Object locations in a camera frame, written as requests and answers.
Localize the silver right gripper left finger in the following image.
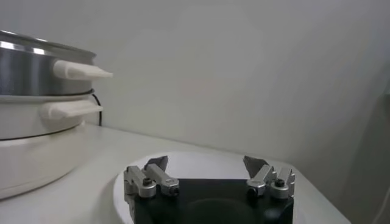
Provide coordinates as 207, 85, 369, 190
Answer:
123, 155, 180, 205

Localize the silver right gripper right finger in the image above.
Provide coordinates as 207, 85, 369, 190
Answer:
243, 155, 296, 200

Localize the white round plate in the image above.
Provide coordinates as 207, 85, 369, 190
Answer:
113, 151, 302, 224

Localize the black cooker power cord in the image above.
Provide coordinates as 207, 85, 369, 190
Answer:
90, 93, 103, 127

